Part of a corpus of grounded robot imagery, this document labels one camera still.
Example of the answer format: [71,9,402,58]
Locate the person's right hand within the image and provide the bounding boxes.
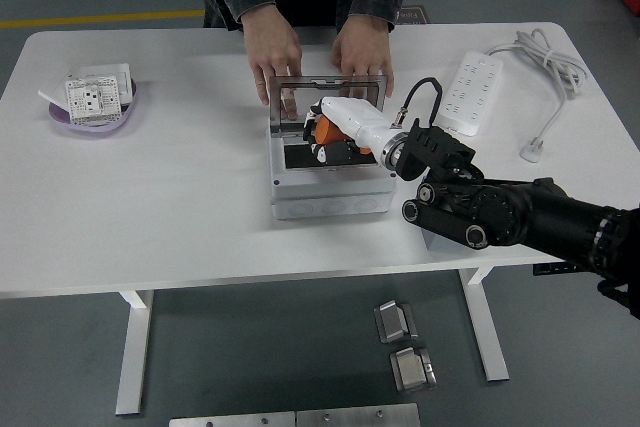
[241,9,304,121]

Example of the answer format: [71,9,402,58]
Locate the grey box with clear lid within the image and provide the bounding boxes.
[264,74,399,221]

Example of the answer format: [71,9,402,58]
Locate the brown floor sign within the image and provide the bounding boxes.
[393,5,430,26]

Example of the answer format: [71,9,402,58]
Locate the white table leg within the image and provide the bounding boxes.
[458,266,510,382]
[114,289,155,417]

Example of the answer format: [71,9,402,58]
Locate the white power cable with plug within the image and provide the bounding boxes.
[487,28,589,165]

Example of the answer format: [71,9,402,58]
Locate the orange cylinder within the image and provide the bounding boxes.
[312,116,372,157]

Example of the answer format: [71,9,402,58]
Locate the yellow floor tape line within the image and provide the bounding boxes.
[0,8,206,31]

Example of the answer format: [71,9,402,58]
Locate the white square switch plate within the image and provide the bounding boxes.
[69,62,139,103]

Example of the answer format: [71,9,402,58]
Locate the black table control panel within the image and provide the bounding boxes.
[532,261,576,276]

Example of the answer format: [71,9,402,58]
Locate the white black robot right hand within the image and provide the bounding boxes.
[301,95,399,167]

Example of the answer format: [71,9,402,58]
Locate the white printed socket module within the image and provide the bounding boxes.
[63,74,124,127]

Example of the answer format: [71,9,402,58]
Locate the grey cube with round hole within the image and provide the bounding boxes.
[422,229,474,252]

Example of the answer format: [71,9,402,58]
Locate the small metal block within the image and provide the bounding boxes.
[373,299,419,345]
[389,345,438,393]

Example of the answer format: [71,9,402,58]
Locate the white power strip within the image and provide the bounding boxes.
[432,50,505,137]

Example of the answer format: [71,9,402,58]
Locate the white flat cover plate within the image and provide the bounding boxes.
[37,89,69,111]

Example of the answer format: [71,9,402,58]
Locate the person's left hand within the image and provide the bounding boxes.
[330,14,396,98]

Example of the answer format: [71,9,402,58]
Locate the flat metal plate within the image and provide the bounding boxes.
[168,410,297,427]
[295,402,421,427]

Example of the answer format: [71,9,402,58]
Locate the purple shallow bowl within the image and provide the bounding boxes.
[47,77,140,136]

